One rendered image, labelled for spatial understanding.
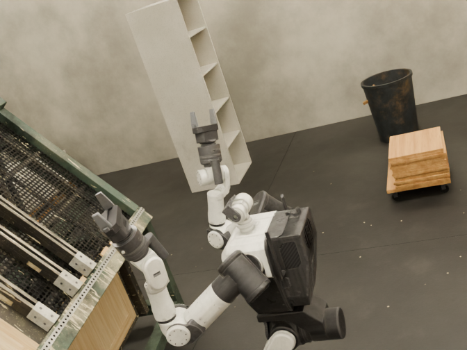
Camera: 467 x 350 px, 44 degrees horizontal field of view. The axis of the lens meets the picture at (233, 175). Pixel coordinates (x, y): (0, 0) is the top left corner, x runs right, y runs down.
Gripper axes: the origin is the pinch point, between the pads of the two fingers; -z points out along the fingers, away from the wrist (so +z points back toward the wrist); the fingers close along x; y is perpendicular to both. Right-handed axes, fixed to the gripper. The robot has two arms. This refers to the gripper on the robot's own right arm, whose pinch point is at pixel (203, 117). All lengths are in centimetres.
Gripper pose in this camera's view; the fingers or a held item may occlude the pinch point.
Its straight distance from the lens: 231.1
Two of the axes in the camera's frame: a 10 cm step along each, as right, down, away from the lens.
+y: -7.3, 0.6, 6.8
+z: 1.7, 9.8, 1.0
